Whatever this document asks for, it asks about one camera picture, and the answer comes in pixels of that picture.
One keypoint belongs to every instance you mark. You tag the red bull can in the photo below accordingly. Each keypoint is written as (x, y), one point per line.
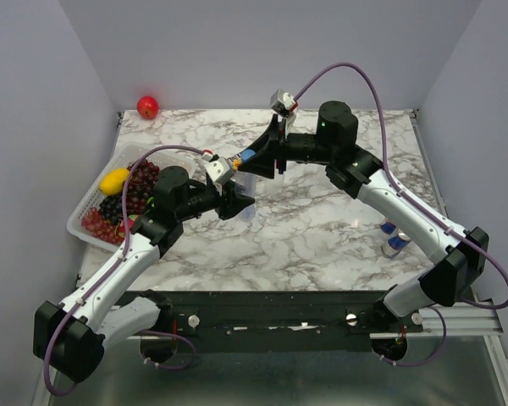
(388, 228)
(395, 244)

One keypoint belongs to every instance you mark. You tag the white plastic basket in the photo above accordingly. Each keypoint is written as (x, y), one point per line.
(126, 156)

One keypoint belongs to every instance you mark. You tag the dark red grape bunch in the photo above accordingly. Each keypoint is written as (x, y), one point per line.
(140, 187)

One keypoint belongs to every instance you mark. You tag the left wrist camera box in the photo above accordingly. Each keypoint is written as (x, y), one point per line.
(220, 170)

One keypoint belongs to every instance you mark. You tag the yellow mango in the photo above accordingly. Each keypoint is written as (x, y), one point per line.
(113, 182)

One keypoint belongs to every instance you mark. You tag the yellow m&m candy packet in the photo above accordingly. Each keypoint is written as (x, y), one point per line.
(236, 160)

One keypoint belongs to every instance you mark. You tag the pink dragon fruit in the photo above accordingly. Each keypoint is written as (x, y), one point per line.
(124, 225)

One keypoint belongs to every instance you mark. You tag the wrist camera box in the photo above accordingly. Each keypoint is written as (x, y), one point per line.
(220, 170)
(283, 103)

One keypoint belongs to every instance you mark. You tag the dark blue grape bunch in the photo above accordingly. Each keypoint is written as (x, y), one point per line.
(110, 209)

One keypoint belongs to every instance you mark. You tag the red apple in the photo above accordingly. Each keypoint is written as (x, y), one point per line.
(147, 107)

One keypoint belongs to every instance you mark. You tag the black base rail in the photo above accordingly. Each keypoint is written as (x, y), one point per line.
(265, 321)

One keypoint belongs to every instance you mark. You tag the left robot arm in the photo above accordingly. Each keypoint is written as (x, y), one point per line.
(71, 337)

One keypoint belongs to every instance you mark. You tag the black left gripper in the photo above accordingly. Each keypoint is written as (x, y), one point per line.
(235, 201)

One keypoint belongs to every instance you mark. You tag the red bull can front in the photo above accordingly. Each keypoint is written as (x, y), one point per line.
(395, 244)

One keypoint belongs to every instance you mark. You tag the plain blue bottle cap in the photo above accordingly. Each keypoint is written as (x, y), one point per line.
(247, 154)

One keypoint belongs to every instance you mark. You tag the red bull can rear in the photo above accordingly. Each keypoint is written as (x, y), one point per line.
(388, 228)

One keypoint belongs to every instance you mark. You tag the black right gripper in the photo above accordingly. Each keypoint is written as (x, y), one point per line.
(268, 149)

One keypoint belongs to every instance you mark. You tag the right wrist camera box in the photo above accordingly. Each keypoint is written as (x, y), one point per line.
(283, 103)

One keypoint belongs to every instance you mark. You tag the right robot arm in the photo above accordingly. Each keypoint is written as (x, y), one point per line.
(457, 254)

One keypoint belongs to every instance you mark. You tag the light red grape bunch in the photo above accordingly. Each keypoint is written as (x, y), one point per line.
(99, 227)

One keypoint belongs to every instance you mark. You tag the aluminium frame rail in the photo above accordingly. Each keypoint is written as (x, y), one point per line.
(409, 163)

